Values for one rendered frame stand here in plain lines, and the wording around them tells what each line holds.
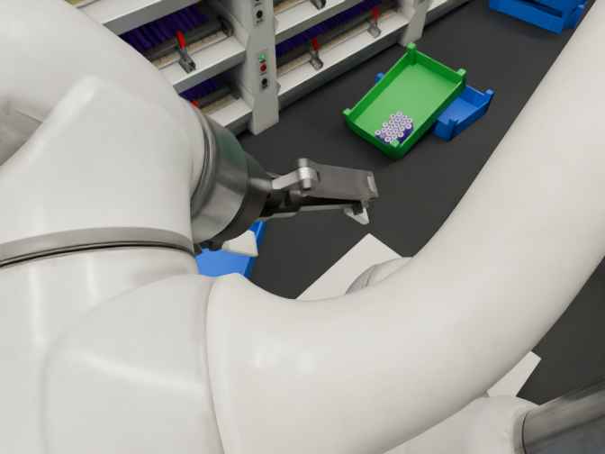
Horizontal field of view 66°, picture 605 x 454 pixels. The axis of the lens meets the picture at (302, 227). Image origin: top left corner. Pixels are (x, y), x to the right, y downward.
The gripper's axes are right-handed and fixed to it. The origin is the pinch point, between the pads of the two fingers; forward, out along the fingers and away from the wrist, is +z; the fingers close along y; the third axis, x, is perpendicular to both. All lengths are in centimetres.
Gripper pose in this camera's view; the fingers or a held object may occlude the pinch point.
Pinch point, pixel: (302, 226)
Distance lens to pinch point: 52.2
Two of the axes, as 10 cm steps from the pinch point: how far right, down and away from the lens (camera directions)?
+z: 3.7, 1.5, 9.2
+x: 2.1, 9.5, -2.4
